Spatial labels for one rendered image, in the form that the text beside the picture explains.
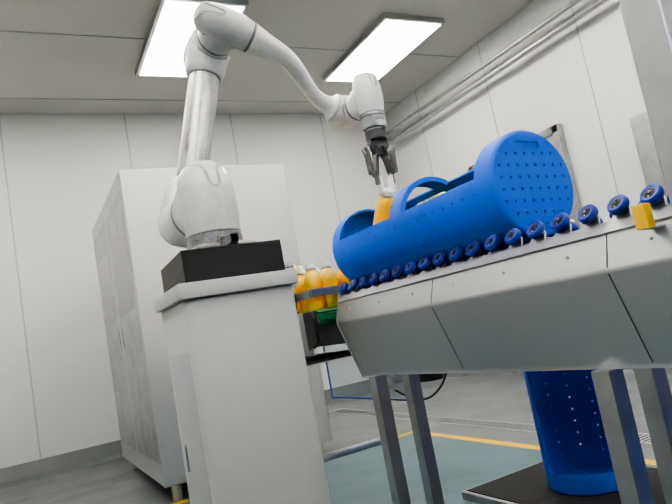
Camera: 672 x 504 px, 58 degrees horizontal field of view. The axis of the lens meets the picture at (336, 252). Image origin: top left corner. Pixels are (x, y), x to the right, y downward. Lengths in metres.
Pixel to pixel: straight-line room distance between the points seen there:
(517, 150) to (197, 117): 1.00
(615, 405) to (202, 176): 1.16
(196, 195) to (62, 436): 4.74
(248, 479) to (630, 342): 0.93
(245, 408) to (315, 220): 5.60
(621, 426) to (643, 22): 0.83
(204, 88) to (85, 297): 4.41
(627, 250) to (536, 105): 4.80
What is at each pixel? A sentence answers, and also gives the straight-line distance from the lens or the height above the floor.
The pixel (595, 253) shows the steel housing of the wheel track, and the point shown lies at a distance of 1.35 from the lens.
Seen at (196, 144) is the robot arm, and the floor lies 1.47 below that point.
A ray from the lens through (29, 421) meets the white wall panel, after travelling 6.22.
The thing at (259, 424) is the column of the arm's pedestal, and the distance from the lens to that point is 1.58.
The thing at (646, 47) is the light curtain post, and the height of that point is 1.14.
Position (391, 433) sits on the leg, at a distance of 2.23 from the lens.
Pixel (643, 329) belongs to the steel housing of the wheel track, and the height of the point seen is 0.71.
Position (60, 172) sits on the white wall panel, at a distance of 6.53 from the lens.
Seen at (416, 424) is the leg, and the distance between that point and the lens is 2.30.
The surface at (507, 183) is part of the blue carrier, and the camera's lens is 1.55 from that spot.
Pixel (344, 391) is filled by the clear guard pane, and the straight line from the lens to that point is 3.22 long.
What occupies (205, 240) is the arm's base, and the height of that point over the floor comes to 1.12.
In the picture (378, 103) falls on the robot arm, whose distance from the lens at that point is 2.18.
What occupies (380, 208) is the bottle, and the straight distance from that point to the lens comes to 2.13.
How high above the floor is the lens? 0.83
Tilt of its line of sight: 7 degrees up
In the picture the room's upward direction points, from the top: 11 degrees counter-clockwise
